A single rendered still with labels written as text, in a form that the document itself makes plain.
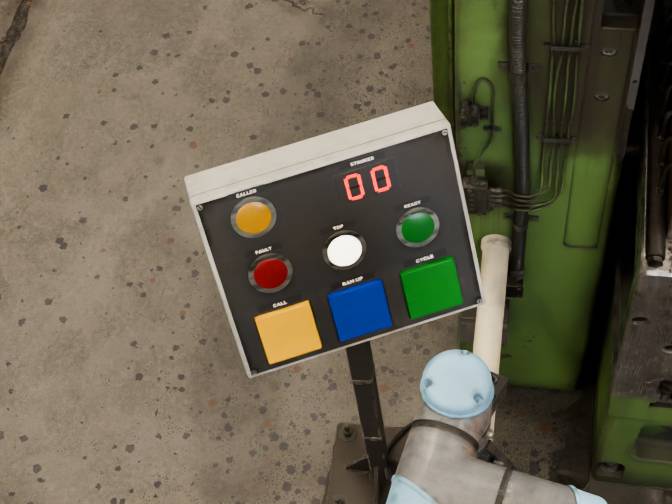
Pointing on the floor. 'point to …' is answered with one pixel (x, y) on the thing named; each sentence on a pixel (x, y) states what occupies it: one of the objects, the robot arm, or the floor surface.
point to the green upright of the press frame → (599, 25)
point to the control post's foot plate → (342, 462)
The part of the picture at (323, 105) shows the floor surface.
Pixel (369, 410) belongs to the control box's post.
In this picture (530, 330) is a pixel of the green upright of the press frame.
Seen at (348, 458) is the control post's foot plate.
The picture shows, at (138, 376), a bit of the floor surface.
